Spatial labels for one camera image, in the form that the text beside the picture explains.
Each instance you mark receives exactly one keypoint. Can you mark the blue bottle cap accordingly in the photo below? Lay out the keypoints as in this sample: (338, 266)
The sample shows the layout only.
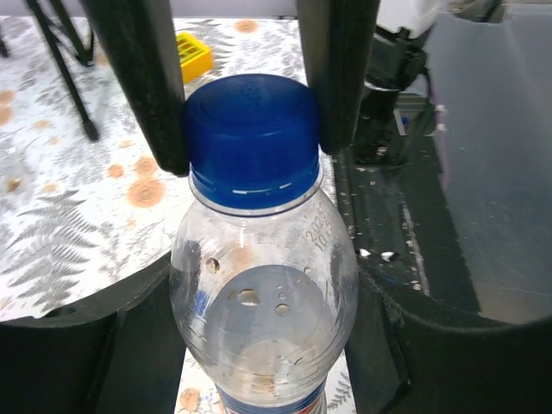
(253, 140)

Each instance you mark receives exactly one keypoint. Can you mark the yellow green toy block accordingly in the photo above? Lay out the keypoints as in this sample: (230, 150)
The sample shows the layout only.
(195, 58)

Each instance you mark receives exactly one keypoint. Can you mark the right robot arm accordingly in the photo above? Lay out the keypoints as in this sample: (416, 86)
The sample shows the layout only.
(397, 55)

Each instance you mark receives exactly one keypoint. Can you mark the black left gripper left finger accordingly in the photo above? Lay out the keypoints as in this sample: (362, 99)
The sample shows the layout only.
(115, 351)

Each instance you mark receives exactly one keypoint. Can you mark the black music stand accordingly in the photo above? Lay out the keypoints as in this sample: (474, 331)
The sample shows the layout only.
(44, 54)

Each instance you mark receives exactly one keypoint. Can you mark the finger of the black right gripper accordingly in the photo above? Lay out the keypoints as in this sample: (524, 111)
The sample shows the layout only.
(139, 40)
(336, 38)

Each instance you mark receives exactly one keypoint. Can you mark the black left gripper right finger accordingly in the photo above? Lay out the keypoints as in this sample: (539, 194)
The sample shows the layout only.
(409, 353)

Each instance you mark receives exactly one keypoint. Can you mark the Pocari Sweat labelled bottle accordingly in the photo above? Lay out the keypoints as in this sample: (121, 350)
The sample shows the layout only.
(265, 299)

